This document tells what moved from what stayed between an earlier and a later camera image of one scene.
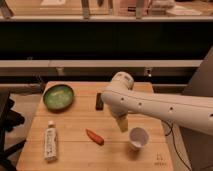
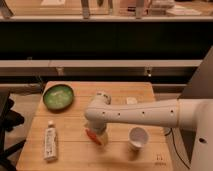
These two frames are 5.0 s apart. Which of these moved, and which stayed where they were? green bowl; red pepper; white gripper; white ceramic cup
Moved: white gripper
Stayed: red pepper; green bowl; white ceramic cup
